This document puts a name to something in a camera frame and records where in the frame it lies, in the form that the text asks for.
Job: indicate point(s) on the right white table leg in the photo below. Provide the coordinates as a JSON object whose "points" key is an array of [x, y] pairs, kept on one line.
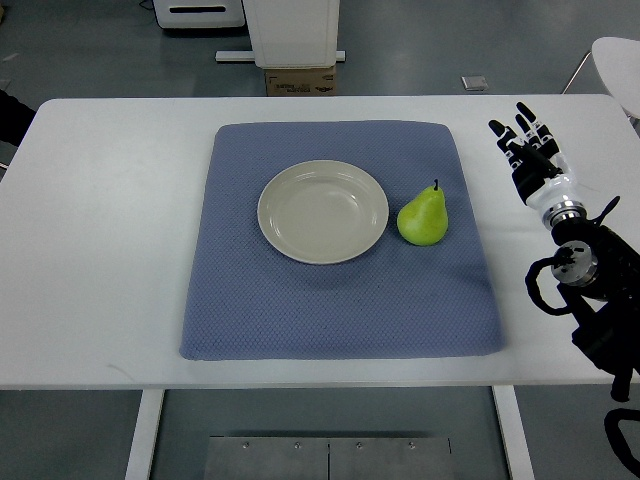
{"points": [[512, 433]]}

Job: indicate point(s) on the beige round plate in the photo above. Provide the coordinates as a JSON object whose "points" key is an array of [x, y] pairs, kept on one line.
{"points": [[322, 212]]}

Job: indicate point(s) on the white round chair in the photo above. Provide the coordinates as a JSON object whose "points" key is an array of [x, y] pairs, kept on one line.
{"points": [[617, 63]]}

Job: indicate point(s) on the blue woven table mat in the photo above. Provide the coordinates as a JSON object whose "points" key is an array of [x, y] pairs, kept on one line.
{"points": [[247, 301]]}

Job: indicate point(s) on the white table leg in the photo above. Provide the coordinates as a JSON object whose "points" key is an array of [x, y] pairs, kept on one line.
{"points": [[512, 433], [145, 434]]}

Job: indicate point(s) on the white cabinet with base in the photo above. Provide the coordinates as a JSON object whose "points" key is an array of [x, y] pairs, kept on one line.
{"points": [[289, 34]]}

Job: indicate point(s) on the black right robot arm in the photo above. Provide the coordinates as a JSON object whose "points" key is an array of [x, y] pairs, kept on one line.
{"points": [[598, 279]]}

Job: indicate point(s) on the brown cardboard box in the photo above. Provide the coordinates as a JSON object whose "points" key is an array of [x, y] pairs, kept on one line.
{"points": [[312, 82]]}

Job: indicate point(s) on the black object at left edge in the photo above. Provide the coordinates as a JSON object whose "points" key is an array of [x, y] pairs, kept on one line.
{"points": [[15, 119]]}

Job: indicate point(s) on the white appliance with black slot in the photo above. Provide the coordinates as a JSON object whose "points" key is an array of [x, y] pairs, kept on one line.
{"points": [[184, 14]]}

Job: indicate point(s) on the grey metal floor plate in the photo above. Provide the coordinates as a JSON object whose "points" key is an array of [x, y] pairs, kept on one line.
{"points": [[328, 458]]}

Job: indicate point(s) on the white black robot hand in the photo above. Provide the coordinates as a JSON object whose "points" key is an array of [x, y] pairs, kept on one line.
{"points": [[541, 174]]}

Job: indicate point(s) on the left white table leg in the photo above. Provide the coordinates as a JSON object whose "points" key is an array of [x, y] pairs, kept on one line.
{"points": [[145, 434]]}

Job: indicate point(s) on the green pear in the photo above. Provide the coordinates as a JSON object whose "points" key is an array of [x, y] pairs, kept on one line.
{"points": [[424, 220]]}

